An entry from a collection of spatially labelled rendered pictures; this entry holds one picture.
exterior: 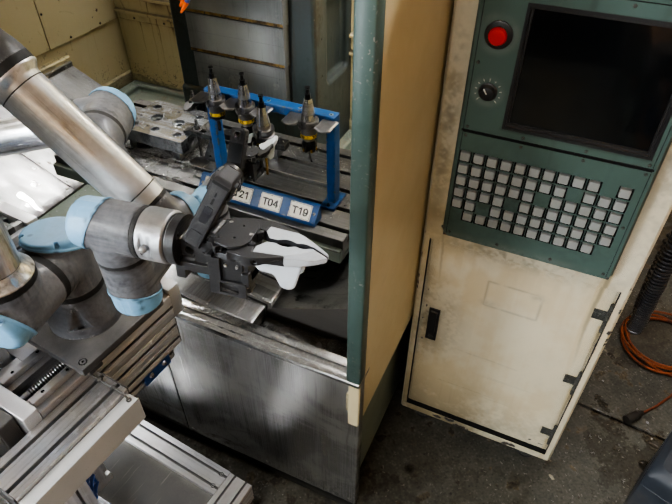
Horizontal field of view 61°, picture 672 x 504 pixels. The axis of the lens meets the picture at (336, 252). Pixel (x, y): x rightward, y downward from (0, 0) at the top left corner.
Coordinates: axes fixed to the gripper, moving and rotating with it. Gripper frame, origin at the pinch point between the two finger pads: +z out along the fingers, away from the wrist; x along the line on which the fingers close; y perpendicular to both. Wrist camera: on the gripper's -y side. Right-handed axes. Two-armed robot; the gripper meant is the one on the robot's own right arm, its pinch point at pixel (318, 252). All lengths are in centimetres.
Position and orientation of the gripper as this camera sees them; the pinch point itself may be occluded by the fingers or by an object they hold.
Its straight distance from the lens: 72.7
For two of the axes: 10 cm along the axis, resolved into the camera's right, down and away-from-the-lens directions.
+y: -0.4, 8.3, 5.6
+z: 9.6, 1.8, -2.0
